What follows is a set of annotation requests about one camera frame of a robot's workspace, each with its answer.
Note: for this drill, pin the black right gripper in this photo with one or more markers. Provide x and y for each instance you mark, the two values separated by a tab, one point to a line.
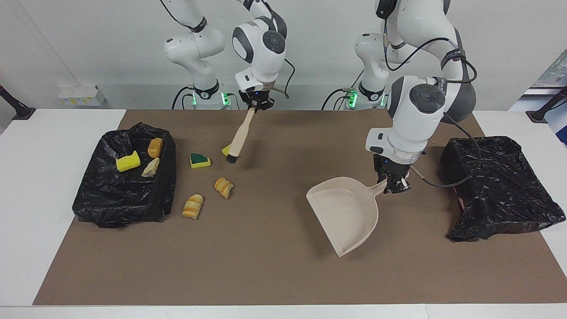
257	97

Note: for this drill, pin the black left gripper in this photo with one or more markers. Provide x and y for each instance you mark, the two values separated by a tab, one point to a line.
392	167

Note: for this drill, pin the beige hand brush black bristles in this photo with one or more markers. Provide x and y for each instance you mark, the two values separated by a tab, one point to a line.
241	133

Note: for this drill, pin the yellow sponge piece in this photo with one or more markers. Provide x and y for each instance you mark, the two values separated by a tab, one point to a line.
226	151
127	161

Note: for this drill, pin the beige plastic dustpan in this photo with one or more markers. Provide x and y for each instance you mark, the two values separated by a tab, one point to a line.
345	212

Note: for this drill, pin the green and yellow sponge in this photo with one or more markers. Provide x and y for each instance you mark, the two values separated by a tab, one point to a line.
200	160

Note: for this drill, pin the striped croissant piece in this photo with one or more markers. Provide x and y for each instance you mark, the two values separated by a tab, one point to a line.
150	168
192	206
223	187

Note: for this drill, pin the brown bread roll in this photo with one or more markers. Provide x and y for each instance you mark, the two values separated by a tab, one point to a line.
155	147

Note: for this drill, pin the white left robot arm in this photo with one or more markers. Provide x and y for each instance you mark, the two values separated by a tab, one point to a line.
412	128

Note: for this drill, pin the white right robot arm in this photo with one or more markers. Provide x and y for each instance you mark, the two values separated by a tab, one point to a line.
254	66

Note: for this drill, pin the pink bin box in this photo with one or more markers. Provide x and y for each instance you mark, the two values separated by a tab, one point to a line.
460	203

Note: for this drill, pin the black trash bag bin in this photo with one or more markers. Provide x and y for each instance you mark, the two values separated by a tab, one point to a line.
119	195
500	199

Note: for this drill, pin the brown table mat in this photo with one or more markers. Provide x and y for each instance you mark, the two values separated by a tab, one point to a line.
283	274

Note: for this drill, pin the printed grey board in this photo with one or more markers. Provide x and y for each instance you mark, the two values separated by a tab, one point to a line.
556	75

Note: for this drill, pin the white wall socket box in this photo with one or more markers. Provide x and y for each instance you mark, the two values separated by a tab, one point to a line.
82	96

